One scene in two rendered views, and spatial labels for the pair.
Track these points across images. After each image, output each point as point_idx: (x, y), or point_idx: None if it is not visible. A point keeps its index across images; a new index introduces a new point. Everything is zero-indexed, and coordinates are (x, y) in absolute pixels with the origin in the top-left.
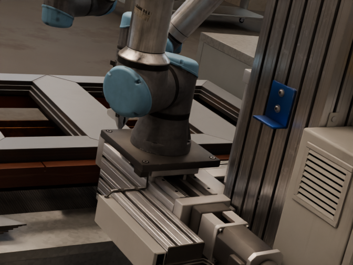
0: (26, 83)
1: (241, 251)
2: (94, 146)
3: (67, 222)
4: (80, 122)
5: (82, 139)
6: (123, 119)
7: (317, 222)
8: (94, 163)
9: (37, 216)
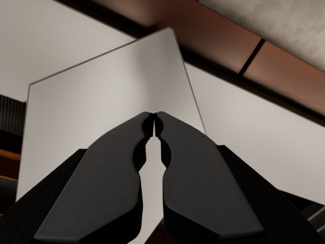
0: None
1: None
2: (265, 99)
3: (310, 13)
4: (146, 218)
5: (236, 153)
6: (168, 133)
7: None
8: (272, 58)
9: (323, 60)
